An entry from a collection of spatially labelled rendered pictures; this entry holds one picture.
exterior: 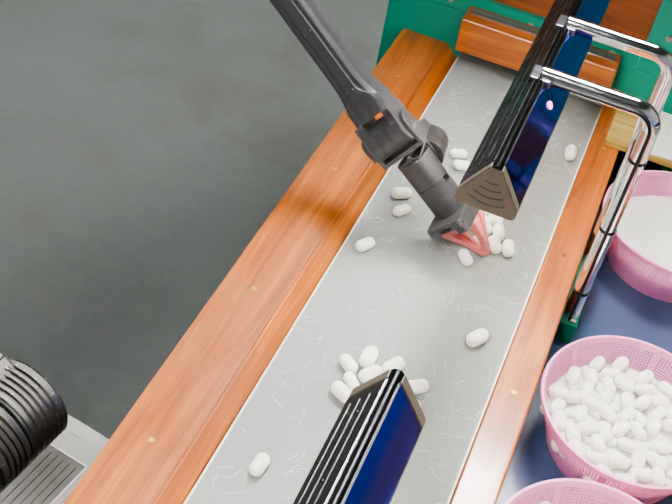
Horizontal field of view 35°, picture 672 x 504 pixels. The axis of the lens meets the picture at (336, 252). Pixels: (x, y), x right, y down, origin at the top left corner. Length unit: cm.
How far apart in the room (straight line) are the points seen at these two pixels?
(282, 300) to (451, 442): 32
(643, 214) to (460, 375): 54
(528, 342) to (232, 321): 43
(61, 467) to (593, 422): 80
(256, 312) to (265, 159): 148
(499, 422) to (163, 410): 45
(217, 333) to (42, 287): 116
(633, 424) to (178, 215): 154
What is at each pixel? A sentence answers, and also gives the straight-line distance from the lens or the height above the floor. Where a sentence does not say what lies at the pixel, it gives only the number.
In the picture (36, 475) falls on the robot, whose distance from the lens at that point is 171.
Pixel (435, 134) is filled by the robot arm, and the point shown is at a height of 89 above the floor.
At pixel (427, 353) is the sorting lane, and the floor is 74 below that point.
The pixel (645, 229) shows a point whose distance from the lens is 190.
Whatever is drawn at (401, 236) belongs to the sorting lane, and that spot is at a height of 74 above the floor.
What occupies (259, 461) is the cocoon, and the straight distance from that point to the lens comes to 138.
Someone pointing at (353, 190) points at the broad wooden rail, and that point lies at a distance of 175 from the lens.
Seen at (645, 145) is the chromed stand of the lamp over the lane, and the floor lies 107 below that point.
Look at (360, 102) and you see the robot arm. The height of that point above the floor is 96.
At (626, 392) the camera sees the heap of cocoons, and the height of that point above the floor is 74.
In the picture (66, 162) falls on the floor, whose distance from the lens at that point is 294.
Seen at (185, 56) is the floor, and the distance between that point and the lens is 335.
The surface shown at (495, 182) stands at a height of 109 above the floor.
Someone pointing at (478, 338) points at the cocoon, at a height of 76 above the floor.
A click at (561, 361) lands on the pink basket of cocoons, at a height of 75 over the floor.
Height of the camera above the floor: 190
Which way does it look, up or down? 44 degrees down
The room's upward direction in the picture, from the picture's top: 11 degrees clockwise
